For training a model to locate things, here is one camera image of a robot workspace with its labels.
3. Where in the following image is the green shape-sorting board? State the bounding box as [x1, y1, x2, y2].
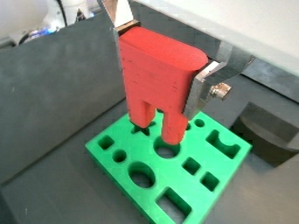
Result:
[86, 113, 252, 224]

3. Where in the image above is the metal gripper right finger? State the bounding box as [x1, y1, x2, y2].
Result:
[183, 41, 256, 120]

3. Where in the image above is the dark grey side panel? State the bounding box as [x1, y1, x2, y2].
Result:
[0, 12, 125, 184]

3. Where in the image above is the red two-pronged peg block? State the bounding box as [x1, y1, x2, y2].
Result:
[119, 26, 209, 144]

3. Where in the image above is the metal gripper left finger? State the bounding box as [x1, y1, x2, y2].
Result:
[98, 0, 141, 68]

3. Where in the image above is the dark grey block fixture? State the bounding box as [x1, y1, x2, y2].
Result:
[230, 102, 299, 167]

